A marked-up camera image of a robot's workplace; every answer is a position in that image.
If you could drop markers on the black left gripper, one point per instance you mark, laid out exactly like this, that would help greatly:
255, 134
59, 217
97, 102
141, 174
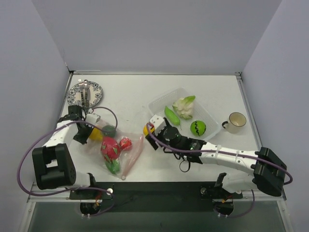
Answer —
82, 135

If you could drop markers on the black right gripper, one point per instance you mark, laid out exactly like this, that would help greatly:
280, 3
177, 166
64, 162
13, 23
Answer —
154, 139

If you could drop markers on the yellow fake lemon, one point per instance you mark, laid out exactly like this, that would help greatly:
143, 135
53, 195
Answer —
149, 127

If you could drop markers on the green fake watermelon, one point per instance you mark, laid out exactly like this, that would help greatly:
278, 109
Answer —
198, 128

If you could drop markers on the white plastic basket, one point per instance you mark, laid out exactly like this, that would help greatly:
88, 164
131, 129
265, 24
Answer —
194, 120

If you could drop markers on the white fake cauliflower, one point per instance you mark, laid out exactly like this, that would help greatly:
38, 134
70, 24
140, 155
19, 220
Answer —
184, 107

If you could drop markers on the clear zip top bag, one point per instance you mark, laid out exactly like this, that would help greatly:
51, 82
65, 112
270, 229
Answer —
127, 158

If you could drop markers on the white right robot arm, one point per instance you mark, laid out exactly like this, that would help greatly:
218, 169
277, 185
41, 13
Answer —
262, 170

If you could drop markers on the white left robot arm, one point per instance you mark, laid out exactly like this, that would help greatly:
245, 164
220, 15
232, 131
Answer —
53, 165

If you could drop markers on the dark green fake avocado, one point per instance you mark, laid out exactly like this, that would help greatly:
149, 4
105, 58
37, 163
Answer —
109, 131

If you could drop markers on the red fake dragon fruit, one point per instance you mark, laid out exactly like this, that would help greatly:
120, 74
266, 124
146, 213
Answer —
110, 151

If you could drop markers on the blue patterned plate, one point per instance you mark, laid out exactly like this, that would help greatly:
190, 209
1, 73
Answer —
93, 97

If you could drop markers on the metal fork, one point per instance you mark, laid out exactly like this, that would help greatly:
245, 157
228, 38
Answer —
81, 87

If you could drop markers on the metal spoon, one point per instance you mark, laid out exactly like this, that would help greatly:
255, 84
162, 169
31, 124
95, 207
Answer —
86, 91

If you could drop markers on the cream mug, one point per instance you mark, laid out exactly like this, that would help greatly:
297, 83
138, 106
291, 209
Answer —
236, 121

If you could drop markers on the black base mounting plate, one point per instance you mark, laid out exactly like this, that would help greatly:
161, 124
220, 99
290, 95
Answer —
174, 203

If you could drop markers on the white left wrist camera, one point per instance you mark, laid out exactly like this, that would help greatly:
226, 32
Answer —
92, 118

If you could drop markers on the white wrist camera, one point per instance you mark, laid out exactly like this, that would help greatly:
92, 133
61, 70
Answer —
92, 118
158, 122

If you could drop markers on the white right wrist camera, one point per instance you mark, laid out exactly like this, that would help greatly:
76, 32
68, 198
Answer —
158, 122

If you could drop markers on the aluminium front rail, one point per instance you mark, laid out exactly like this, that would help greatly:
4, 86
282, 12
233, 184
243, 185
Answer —
105, 190

